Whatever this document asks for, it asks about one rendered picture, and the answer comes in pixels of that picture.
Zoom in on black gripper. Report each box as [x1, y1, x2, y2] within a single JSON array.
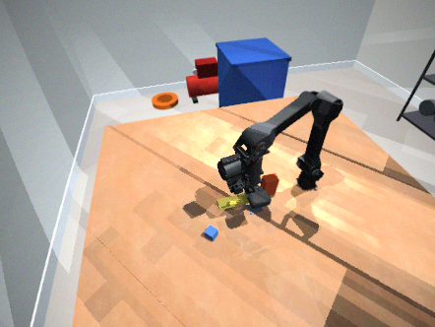
[[242, 169, 272, 210]]

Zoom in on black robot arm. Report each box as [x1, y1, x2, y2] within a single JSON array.
[[217, 91, 343, 195]]

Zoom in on small blue block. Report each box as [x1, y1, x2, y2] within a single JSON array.
[[204, 225, 218, 241]]

